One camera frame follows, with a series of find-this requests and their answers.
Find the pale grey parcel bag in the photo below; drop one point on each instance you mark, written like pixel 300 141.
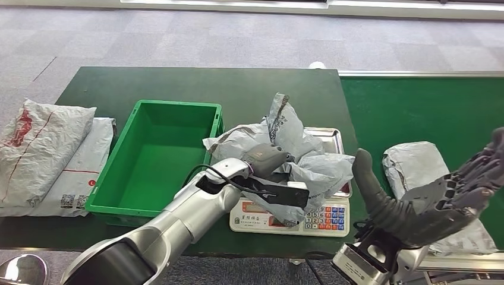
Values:
pixel 287 133

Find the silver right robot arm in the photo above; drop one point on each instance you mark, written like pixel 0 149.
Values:
pixel 411 263

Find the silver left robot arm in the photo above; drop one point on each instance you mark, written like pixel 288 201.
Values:
pixel 177 224

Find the metal table leg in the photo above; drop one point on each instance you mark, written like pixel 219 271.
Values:
pixel 298 261

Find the shiny chrome dome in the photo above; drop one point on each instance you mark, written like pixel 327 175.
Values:
pixel 21 271

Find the white round cap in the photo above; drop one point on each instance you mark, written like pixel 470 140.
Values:
pixel 317 65

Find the white parcel with red print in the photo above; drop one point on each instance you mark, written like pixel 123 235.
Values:
pixel 39 149

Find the flat white parcel with QR code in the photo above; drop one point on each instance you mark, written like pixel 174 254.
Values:
pixel 78 177

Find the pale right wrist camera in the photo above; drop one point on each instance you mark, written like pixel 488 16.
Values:
pixel 358 263

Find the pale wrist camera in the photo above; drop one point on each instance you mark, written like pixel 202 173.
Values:
pixel 358 263
pixel 283 194

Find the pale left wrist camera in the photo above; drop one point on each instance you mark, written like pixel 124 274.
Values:
pixel 283 194

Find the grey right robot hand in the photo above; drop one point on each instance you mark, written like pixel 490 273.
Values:
pixel 433 212

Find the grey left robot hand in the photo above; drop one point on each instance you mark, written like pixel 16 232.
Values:
pixel 267 159

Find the green plastic crate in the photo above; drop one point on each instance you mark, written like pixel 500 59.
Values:
pixel 157 165

